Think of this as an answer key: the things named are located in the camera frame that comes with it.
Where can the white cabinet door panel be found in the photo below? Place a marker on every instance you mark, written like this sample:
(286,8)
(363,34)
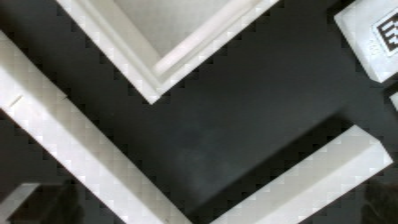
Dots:
(368,24)

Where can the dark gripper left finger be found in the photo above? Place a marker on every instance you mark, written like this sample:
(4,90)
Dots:
(41,204)

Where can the white U-shaped fence frame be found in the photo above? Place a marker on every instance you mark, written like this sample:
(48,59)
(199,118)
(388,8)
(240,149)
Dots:
(327,174)

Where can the white cabinet body box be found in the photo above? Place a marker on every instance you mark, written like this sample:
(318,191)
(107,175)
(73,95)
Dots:
(158,35)

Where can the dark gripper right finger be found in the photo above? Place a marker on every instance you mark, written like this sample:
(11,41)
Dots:
(379,212)

